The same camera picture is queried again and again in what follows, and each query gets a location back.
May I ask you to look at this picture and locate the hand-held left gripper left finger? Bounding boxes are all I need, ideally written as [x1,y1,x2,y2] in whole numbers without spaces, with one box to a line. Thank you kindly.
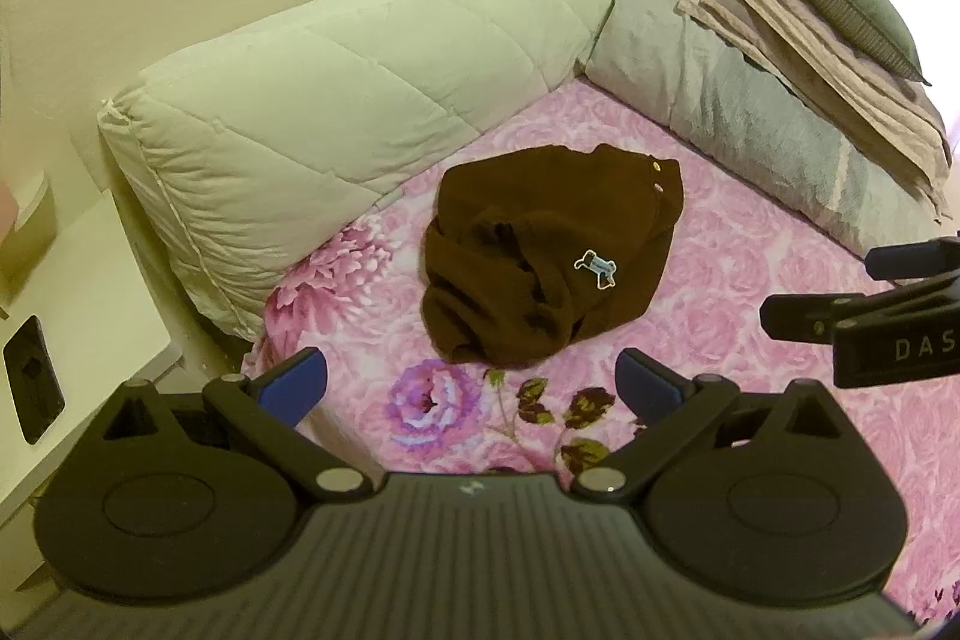
[100,347,370,501]

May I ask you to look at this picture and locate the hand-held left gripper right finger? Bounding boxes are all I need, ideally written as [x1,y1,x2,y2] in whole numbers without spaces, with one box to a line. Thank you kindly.
[573,347,862,501]

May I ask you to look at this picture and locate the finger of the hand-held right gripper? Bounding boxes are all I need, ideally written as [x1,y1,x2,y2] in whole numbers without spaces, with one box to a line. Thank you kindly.
[865,237,960,283]
[760,272,960,342]

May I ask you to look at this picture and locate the brown sweater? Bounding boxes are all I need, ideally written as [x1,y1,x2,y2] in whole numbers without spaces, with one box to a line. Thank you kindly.
[421,143,686,366]

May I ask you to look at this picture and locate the pink floral bed sheet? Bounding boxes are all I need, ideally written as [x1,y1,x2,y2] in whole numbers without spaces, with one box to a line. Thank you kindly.
[238,76,960,633]

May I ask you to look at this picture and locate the beige striped blanket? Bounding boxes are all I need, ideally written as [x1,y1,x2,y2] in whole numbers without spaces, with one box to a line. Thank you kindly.
[677,0,955,221]

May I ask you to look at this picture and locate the white nightstand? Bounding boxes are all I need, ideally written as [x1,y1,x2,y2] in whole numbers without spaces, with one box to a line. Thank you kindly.
[0,190,183,592]

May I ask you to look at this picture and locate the grey folded quilt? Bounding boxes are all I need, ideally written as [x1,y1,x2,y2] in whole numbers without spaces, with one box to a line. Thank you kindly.
[577,0,947,247]

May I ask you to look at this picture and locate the green cushion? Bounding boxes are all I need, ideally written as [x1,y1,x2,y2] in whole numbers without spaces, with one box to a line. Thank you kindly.
[770,0,932,87]

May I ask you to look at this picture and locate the black phone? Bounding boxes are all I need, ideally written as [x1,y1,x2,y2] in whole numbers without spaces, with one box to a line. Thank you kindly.
[2,314,66,446]

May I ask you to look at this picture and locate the white quilted duvet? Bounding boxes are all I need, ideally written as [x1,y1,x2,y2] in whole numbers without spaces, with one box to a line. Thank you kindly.
[97,0,671,343]

